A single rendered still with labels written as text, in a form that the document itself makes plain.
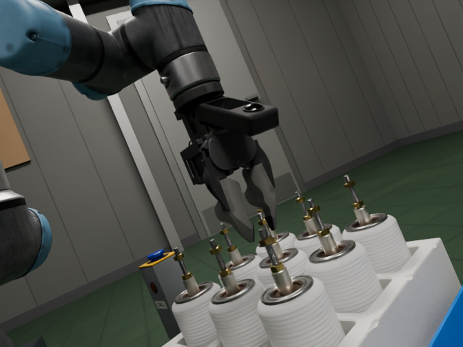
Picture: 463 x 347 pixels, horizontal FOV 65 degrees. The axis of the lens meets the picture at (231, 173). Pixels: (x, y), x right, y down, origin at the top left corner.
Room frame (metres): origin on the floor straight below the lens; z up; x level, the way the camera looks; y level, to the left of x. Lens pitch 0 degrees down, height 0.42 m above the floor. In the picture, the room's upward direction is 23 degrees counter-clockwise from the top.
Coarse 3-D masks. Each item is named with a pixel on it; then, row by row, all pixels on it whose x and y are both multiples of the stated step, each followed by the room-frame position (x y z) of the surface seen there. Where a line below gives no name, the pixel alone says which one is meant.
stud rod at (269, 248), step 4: (264, 228) 0.49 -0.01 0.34; (260, 232) 0.48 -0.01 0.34; (264, 232) 0.48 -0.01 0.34; (260, 236) 0.49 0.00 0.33; (264, 236) 0.48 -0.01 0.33; (268, 244) 0.48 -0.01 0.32; (268, 248) 0.48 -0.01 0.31; (272, 248) 0.49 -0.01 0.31; (268, 252) 0.48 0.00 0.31; (272, 252) 0.48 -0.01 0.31; (272, 256) 0.48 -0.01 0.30; (272, 260) 0.48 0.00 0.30; (276, 260) 0.48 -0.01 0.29; (272, 264) 0.49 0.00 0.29; (276, 264) 0.48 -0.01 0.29
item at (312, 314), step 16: (320, 288) 0.46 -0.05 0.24; (288, 304) 0.45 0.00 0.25; (304, 304) 0.44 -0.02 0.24; (320, 304) 0.45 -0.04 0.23; (272, 320) 0.45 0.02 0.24; (288, 320) 0.44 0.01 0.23; (304, 320) 0.44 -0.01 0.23; (320, 320) 0.45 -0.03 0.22; (336, 320) 0.47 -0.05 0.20; (272, 336) 0.46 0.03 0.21; (288, 336) 0.45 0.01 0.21; (304, 336) 0.44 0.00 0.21; (320, 336) 0.44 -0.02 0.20; (336, 336) 0.45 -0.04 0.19
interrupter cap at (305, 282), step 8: (296, 280) 0.50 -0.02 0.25; (304, 280) 0.49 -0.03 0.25; (312, 280) 0.48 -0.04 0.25; (272, 288) 0.51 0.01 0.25; (296, 288) 0.48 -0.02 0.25; (304, 288) 0.46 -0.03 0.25; (264, 296) 0.49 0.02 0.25; (272, 296) 0.48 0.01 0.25; (280, 296) 0.48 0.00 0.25; (288, 296) 0.46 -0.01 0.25; (296, 296) 0.45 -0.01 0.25; (272, 304) 0.46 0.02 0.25
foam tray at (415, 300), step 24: (432, 240) 0.64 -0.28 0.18; (408, 264) 0.58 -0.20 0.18; (432, 264) 0.59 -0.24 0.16; (384, 288) 0.58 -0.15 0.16; (408, 288) 0.53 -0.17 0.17; (432, 288) 0.57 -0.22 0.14; (456, 288) 0.62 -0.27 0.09; (384, 312) 0.48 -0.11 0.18; (408, 312) 0.51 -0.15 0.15; (432, 312) 0.55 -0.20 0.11; (360, 336) 0.44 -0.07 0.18; (384, 336) 0.47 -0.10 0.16; (408, 336) 0.50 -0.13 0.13; (432, 336) 0.53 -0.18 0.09
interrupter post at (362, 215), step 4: (356, 208) 0.65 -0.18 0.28; (360, 208) 0.64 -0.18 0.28; (364, 208) 0.63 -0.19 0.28; (356, 212) 0.64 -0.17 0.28; (360, 212) 0.63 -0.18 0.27; (364, 212) 0.63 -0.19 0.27; (368, 212) 0.64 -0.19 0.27; (356, 216) 0.64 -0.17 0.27; (360, 216) 0.63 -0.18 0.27; (364, 216) 0.63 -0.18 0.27; (368, 216) 0.63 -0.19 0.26; (360, 220) 0.64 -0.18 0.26; (364, 220) 0.63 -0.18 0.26; (368, 220) 0.63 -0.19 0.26; (360, 224) 0.64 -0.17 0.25; (364, 224) 0.63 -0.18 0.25
